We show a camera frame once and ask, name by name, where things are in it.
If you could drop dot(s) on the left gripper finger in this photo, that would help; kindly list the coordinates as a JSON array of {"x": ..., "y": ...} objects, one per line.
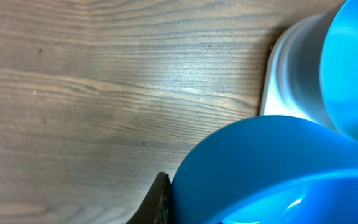
[{"x": 156, "y": 205}]

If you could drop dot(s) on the blue plastic measuring scoop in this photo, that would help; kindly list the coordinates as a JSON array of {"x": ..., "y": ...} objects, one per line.
[{"x": 268, "y": 169}]

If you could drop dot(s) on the white digital kitchen scale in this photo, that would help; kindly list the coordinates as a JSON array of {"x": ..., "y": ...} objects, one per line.
[{"x": 292, "y": 86}]

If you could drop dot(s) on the teal metal bowl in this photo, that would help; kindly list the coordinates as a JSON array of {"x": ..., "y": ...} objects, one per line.
[{"x": 339, "y": 70}]

